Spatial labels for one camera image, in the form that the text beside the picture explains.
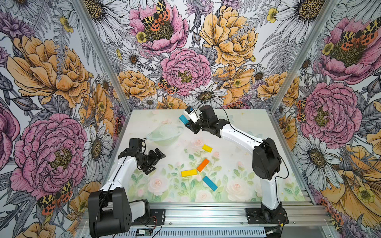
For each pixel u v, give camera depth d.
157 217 0.73
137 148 0.68
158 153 0.78
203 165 0.92
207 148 1.00
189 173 0.89
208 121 0.70
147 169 0.73
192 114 0.78
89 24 0.76
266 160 0.52
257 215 0.68
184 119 0.88
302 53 0.89
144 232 0.70
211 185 0.85
